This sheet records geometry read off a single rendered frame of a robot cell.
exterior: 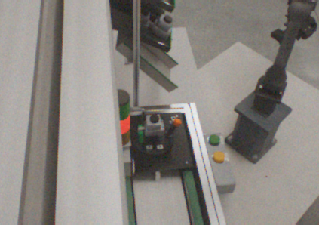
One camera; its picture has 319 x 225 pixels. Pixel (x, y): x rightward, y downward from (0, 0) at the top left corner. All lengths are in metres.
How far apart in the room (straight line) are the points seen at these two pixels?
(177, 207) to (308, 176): 0.51
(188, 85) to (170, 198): 0.58
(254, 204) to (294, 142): 0.33
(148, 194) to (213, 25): 2.37
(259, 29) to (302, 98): 1.83
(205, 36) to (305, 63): 0.83
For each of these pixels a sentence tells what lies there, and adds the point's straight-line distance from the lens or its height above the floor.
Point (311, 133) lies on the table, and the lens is 1.64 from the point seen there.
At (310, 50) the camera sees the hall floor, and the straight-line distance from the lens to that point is 3.46.
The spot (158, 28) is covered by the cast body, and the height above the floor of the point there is 1.24.
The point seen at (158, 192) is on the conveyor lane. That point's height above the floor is 0.92.
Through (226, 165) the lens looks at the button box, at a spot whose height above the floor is 0.96.
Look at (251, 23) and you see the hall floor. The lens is 3.56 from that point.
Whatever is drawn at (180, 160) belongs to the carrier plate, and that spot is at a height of 0.97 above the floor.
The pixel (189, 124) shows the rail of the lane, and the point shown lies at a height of 0.96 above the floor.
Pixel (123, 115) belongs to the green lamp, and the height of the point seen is 1.38.
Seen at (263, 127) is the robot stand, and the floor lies 1.06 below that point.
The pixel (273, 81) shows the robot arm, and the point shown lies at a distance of 1.29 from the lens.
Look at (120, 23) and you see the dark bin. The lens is 1.25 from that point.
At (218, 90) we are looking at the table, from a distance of 1.67.
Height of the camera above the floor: 2.05
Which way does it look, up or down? 49 degrees down
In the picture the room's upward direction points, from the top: 5 degrees clockwise
